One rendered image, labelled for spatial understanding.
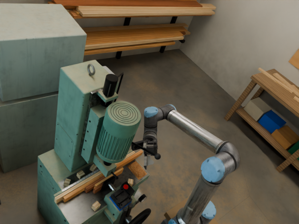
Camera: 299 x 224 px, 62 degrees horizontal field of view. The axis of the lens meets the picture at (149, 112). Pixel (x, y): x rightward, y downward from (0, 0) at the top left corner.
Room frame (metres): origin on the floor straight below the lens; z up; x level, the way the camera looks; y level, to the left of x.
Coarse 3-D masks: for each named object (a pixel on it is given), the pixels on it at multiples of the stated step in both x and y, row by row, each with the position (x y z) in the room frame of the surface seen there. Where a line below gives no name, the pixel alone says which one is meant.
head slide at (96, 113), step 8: (96, 112) 0.88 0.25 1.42; (104, 112) 0.90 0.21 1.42; (88, 120) 0.89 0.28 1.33; (96, 120) 0.86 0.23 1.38; (88, 128) 0.89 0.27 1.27; (96, 128) 0.86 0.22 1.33; (88, 136) 0.88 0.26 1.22; (96, 136) 0.86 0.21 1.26; (88, 144) 0.87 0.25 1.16; (96, 144) 0.88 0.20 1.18; (88, 152) 0.86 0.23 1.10; (96, 152) 0.89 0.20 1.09; (88, 160) 0.86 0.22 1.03
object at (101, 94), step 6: (108, 78) 0.92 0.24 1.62; (114, 78) 0.94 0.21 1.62; (108, 84) 0.91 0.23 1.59; (114, 84) 0.93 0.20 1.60; (102, 90) 0.94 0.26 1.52; (108, 90) 0.91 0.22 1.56; (114, 90) 0.94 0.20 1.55; (102, 96) 0.90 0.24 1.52; (108, 96) 0.92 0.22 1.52; (114, 96) 0.94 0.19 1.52; (102, 102) 0.92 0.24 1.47; (108, 102) 0.92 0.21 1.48
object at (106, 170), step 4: (96, 156) 0.88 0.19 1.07; (96, 160) 0.87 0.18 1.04; (100, 160) 0.87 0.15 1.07; (96, 164) 0.87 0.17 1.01; (100, 164) 0.85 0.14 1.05; (104, 164) 0.85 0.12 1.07; (112, 164) 0.87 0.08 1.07; (100, 168) 0.85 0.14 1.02; (104, 168) 0.83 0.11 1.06; (108, 168) 0.84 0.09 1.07; (112, 168) 0.85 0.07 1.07; (104, 172) 0.83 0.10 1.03; (108, 172) 0.82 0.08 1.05
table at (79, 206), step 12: (120, 180) 0.90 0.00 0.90; (144, 180) 1.00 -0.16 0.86; (84, 192) 0.73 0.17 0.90; (108, 192) 0.79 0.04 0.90; (60, 204) 0.61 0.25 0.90; (72, 204) 0.64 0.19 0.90; (84, 204) 0.66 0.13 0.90; (72, 216) 0.58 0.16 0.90; (84, 216) 0.60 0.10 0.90; (108, 216) 0.67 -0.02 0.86
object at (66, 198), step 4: (140, 152) 1.15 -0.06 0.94; (132, 156) 1.09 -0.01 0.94; (136, 156) 1.11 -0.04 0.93; (124, 160) 1.03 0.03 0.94; (128, 160) 1.04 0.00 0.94; (120, 164) 0.99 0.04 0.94; (124, 164) 1.02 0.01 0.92; (116, 168) 0.95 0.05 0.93; (92, 180) 0.80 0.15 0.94; (84, 184) 0.76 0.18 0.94; (88, 184) 0.77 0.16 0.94; (80, 188) 0.72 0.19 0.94; (84, 188) 0.74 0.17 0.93; (72, 192) 0.68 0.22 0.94; (76, 192) 0.69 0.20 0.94; (80, 192) 0.72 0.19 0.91; (64, 196) 0.64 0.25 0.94; (68, 196) 0.65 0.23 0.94; (72, 196) 0.67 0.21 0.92; (64, 200) 0.63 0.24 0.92
